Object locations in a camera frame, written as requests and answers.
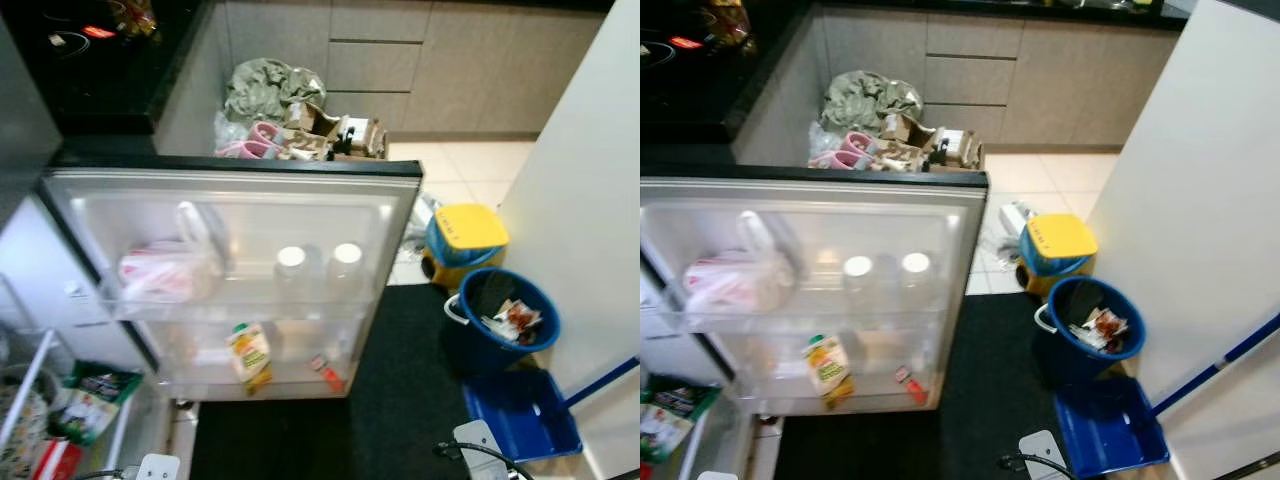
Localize blue dustpan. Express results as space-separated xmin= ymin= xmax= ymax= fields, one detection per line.
xmin=461 ymin=367 xmax=584 ymax=464
xmin=1052 ymin=374 xmax=1172 ymax=480

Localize blue bucket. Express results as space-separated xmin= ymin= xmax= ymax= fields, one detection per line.
xmin=442 ymin=266 xmax=562 ymax=377
xmin=1032 ymin=275 xmax=1148 ymax=387

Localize crumpled wrapper trash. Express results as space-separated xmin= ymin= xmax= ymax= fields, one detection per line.
xmin=1067 ymin=307 xmax=1130 ymax=354
xmin=479 ymin=297 xmax=545 ymax=347

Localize yellow green juice pouch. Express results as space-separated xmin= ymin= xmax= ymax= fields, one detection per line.
xmin=225 ymin=321 xmax=275 ymax=394
xmin=803 ymin=333 xmax=857 ymax=410

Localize white-capped clear bottle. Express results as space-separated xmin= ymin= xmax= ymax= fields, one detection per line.
xmin=327 ymin=240 xmax=369 ymax=303
xmin=897 ymin=250 xmax=937 ymax=311
xmin=272 ymin=243 xmax=319 ymax=307
xmin=840 ymin=253 xmax=886 ymax=315

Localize yellow-lidded blue bin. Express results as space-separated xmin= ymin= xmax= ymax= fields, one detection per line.
xmin=1017 ymin=212 xmax=1100 ymax=297
xmin=421 ymin=202 xmax=510 ymax=292

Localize green snack bag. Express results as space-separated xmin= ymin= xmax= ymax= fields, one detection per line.
xmin=640 ymin=374 xmax=722 ymax=464
xmin=50 ymin=360 xmax=145 ymax=447

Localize crumpled clear plastic bag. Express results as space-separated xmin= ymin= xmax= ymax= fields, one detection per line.
xmin=403 ymin=194 xmax=447 ymax=263
xmin=984 ymin=199 xmax=1042 ymax=267

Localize cardboard scrap pile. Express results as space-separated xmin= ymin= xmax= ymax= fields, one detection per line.
xmin=875 ymin=111 xmax=987 ymax=172
xmin=279 ymin=99 xmax=392 ymax=162

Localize white plastic bag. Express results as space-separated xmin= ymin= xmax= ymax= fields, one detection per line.
xmin=117 ymin=200 xmax=227 ymax=307
xmin=682 ymin=210 xmax=803 ymax=315

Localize pink plastic slippers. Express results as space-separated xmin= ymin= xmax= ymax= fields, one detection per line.
xmin=807 ymin=131 xmax=882 ymax=172
xmin=214 ymin=121 xmax=287 ymax=162

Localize grey kitchen cabinets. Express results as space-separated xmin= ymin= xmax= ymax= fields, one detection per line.
xmin=155 ymin=0 xmax=613 ymax=158
xmin=735 ymin=0 xmax=1183 ymax=168

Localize grey-green crumpled cloth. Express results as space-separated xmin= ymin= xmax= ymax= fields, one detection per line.
xmin=821 ymin=69 xmax=924 ymax=138
xmin=224 ymin=57 xmax=327 ymax=127

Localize red carton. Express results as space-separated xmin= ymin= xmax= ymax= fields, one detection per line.
xmin=30 ymin=438 xmax=83 ymax=480

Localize black cooktop counter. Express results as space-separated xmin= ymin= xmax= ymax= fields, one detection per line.
xmin=0 ymin=0 xmax=217 ymax=137
xmin=640 ymin=0 xmax=823 ymax=147

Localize shiny snack bag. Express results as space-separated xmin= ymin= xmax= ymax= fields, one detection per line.
xmin=700 ymin=0 xmax=757 ymax=53
xmin=105 ymin=0 xmax=161 ymax=41

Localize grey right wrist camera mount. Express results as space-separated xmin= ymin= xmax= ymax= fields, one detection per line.
xmin=1017 ymin=429 xmax=1072 ymax=480
xmin=452 ymin=419 xmax=512 ymax=480

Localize blue mop handle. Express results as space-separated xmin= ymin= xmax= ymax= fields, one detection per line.
xmin=1149 ymin=311 xmax=1280 ymax=417
xmin=563 ymin=356 xmax=641 ymax=412

